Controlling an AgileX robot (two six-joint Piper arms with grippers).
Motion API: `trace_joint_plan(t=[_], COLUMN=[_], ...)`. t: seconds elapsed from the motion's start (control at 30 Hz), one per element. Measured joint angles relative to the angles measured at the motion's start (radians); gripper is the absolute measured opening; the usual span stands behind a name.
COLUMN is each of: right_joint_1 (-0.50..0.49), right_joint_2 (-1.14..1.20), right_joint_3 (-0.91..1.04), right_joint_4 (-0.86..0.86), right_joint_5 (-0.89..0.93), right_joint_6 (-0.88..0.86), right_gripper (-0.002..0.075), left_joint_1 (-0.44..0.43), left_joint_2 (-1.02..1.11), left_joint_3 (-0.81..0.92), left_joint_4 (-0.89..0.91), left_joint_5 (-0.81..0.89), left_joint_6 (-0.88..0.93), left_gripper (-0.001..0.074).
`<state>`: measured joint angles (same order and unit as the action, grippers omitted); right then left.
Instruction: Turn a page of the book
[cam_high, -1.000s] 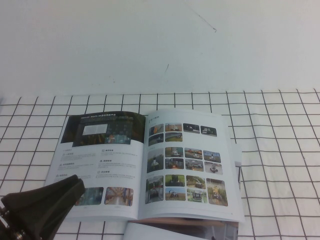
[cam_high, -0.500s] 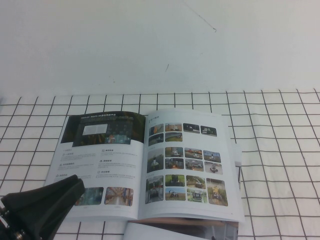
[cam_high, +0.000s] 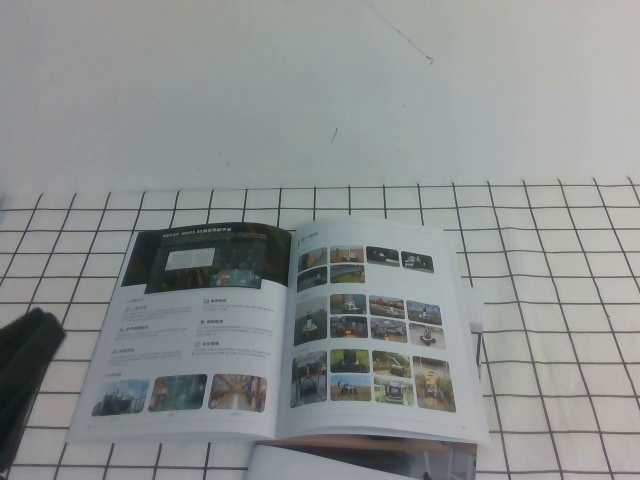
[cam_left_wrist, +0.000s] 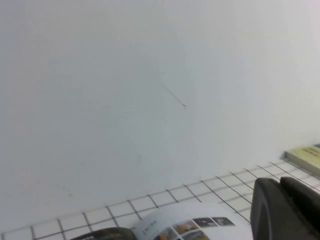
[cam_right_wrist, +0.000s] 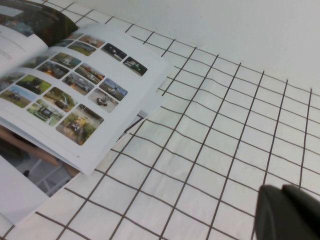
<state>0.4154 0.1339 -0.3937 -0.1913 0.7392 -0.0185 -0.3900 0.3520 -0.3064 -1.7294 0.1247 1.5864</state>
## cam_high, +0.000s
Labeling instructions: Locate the brochure with photo cover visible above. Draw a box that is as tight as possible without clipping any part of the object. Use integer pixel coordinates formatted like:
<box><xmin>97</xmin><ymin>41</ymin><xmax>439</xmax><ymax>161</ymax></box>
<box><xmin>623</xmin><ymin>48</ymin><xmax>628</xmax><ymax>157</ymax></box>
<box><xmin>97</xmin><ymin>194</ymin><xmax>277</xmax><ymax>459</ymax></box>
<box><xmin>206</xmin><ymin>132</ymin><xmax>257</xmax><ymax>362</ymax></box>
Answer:
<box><xmin>247</xmin><ymin>287</ymin><xmax>485</xmax><ymax>480</ymax></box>

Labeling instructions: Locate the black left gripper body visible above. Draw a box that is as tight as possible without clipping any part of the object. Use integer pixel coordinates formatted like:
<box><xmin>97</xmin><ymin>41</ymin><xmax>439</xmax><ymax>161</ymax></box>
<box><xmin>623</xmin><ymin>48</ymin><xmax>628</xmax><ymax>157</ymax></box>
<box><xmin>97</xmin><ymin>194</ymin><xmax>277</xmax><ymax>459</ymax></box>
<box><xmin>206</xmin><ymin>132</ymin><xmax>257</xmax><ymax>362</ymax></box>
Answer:
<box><xmin>0</xmin><ymin>357</ymin><xmax>39</xmax><ymax>454</ymax></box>

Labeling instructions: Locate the white black-grid tablecloth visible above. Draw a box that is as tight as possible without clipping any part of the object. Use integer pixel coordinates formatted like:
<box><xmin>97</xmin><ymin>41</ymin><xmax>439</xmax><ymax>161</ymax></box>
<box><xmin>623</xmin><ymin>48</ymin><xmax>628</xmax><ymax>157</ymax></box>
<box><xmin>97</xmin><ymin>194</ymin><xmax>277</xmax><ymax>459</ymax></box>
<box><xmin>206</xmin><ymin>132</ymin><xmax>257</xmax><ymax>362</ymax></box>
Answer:
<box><xmin>0</xmin><ymin>177</ymin><xmax>640</xmax><ymax>480</ymax></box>

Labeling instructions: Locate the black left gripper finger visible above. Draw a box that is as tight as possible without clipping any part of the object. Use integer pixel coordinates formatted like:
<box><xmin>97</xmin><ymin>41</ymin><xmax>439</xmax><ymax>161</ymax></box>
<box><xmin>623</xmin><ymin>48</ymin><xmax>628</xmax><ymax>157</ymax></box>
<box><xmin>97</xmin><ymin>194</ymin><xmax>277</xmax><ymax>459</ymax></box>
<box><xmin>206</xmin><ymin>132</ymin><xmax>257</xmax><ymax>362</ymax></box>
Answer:
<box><xmin>19</xmin><ymin>317</ymin><xmax>67</xmax><ymax>389</ymax></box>
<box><xmin>0</xmin><ymin>307</ymin><xmax>52</xmax><ymax>364</ymax></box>

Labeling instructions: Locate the robot catalogue book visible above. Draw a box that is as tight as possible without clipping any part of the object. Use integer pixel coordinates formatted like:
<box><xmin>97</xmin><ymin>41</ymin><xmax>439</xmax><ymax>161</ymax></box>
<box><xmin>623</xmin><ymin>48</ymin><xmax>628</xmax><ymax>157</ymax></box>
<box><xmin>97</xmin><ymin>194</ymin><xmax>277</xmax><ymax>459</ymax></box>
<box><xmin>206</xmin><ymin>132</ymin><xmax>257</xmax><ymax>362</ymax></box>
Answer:
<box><xmin>66</xmin><ymin>217</ymin><xmax>492</xmax><ymax>448</ymax></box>

